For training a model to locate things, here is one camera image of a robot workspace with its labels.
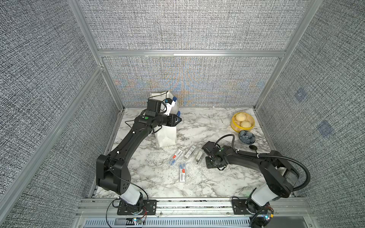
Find small clear compass case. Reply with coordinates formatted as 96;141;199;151
195;150;203;164

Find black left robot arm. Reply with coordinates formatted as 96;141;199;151
96;99;182;207

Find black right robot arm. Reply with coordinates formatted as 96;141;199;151
202;141;299;214

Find compass case red label front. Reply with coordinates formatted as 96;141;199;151
179;162;186;183

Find compass case red label blue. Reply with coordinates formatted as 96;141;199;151
168;149;183;166

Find dark blue patterned bowl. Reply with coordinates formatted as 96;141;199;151
238;130;256;145

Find black spoon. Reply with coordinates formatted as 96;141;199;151
249;144;259;158

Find yellow rimmed wooden steamer basket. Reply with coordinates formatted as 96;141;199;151
230;112;255;133

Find cream steamed bun near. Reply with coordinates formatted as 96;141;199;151
240;121;252;128

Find cream steamed bun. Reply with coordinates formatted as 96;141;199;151
235;112;247;122
240;121;252;128

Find cream steamed bun far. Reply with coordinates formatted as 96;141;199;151
235;112;247;122

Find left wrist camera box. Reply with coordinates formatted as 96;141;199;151
163;98;175;116

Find white canvas bag blue handles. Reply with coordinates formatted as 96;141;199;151
150;90;181;148

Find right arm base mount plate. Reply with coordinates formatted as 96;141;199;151
231;196;257;215

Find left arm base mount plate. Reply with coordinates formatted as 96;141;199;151
117;199;158;216

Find black corrugated cable conduit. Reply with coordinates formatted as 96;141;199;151
214;133;311;192

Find aluminium front rail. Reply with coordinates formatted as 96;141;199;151
72;198;320;228

